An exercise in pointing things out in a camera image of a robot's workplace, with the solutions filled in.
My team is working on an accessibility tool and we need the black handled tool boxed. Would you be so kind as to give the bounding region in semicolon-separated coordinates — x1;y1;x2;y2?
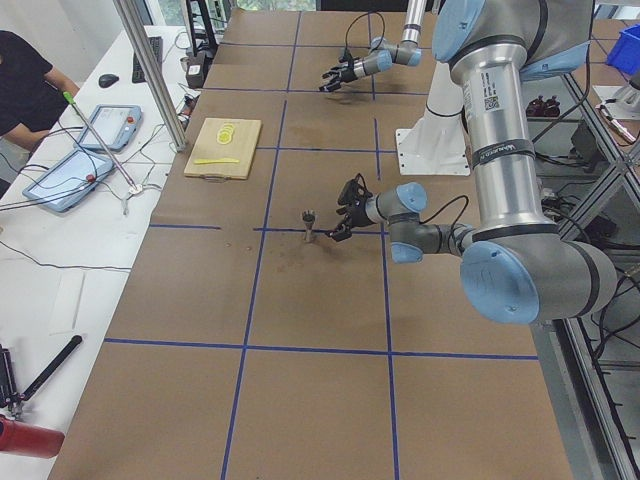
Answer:
1;335;83;421

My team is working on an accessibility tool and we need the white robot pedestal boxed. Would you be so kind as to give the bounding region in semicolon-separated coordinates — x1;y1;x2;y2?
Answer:
396;62;470;176

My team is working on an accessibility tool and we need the near teach pendant tablet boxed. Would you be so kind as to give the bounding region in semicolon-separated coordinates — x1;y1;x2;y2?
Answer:
22;149;114;213

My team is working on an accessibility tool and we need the person in black shirt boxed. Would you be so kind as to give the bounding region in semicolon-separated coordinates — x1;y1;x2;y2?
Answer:
0;30;80;201

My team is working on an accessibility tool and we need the black keyboard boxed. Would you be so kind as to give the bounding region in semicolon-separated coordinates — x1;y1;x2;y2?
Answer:
131;35;165;85

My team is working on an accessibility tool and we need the black box with label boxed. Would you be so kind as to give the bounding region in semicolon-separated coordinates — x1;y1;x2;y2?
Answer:
185;52;210;89

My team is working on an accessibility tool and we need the black computer mouse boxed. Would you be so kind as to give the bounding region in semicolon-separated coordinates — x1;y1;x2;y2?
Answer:
98;73;119;89

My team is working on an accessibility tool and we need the steel jigger measuring cup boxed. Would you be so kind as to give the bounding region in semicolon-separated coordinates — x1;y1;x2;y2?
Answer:
301;210;316;243

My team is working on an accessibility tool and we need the red cylinder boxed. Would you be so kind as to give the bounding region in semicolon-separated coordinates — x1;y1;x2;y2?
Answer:
0;416;65;459

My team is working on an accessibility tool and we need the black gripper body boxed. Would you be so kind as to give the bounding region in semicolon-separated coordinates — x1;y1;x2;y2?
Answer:
344;199;373;229
339;58;367;83

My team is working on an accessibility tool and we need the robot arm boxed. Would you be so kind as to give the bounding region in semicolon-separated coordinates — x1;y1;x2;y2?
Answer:
330;1;617;324
319;0;438;93

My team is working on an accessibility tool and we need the blue plastic bin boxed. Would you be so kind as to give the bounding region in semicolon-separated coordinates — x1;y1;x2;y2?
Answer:
606;24;640;75

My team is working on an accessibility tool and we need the wooden cutting board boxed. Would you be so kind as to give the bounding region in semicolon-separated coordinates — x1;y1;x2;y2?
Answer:
184;117;262;180

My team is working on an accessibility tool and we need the small glass beaker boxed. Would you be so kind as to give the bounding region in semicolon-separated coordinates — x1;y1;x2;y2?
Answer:
327;78;341;92

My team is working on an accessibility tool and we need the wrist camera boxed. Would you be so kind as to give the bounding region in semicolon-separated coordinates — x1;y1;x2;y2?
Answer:
337;173;373;207

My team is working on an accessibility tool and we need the teach pendant tablet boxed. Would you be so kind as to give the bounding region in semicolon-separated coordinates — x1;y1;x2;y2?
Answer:
88;104;142;153
22;149;114;213

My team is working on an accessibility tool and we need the aluminium frame post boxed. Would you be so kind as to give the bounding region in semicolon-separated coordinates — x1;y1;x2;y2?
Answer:
113;0;187;152

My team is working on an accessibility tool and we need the far teach pendant tablet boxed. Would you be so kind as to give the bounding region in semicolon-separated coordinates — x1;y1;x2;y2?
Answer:
88;104;142;153

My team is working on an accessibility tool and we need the metal rod green tip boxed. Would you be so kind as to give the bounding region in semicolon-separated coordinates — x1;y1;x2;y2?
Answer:
63;92;143;195

